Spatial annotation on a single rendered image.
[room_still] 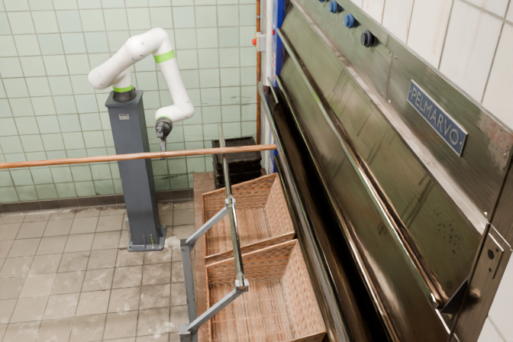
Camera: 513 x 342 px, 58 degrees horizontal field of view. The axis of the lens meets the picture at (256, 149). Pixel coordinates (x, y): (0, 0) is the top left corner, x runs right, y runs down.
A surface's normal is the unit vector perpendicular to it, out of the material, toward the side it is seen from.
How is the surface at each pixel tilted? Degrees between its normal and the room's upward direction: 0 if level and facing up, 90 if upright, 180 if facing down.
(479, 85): 90
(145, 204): 90
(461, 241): 70
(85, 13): 90
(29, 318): 0
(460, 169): 90
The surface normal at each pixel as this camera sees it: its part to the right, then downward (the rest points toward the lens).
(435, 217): -0.93, -0.22
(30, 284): 0.00, -0.85
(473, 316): -0.99, 0.07
